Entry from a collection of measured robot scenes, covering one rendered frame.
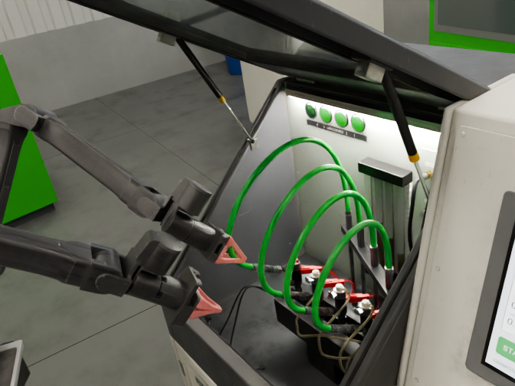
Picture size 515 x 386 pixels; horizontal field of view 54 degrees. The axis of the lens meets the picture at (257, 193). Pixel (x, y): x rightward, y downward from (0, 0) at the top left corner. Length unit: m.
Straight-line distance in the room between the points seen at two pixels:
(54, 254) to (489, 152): 0.72
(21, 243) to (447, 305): 0.75
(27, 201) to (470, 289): 3.85
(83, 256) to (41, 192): 3.57
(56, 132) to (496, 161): 0.93
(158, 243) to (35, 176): 3.54
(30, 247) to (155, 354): 1.97
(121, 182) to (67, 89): 6.44
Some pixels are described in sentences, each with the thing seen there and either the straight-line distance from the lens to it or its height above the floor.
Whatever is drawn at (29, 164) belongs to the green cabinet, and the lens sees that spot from 4.36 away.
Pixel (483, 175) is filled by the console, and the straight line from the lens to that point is 0.92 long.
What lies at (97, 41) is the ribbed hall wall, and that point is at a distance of 7.59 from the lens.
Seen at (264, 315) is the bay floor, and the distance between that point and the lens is 1.58.
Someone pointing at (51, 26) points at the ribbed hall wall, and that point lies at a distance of 7.49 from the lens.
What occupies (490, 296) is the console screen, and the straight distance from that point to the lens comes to 0.96.
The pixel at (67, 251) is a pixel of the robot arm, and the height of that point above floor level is 1.45.
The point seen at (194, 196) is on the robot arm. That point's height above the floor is 1.39.
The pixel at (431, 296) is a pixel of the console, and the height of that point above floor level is 1.21.
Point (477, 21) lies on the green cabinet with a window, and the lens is 3.84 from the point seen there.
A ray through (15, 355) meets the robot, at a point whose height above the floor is 1.04.
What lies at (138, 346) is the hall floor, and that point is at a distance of 2.87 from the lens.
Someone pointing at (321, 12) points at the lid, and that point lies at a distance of 0.67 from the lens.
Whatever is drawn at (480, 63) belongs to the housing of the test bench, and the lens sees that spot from 1.37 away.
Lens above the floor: 1.88
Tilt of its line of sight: 28 degrees down
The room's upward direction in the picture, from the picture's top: 9 degrees counter-clockwise
